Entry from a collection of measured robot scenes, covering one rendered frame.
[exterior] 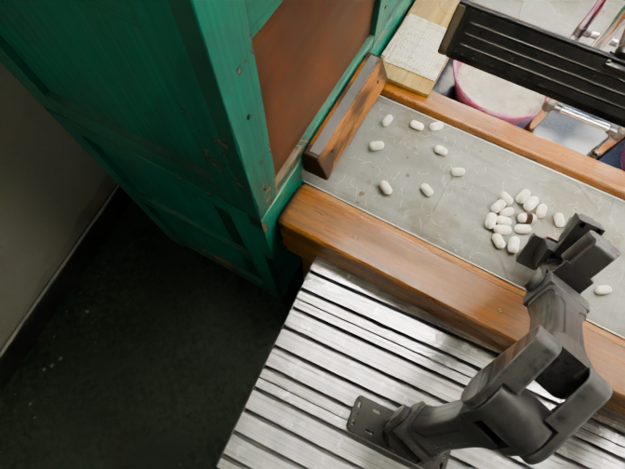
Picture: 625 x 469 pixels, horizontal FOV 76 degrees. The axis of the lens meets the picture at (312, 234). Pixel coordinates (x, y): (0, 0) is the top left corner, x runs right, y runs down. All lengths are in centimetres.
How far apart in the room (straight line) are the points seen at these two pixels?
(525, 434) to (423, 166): 62
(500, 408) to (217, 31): 49
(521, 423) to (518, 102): 82
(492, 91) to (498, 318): 58
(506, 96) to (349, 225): 54
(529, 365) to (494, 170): 59
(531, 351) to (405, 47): 81
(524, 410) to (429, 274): 39
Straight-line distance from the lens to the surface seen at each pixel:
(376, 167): 95
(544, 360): 52
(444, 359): 92
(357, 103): 91
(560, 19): 140
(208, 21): 42
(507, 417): 52
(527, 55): 73
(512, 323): 88
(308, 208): 86
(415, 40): 115
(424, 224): 91
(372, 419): 88
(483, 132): 104
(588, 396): 53
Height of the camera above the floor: 155
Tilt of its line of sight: 69 degrees down
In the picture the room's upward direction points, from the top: straight up
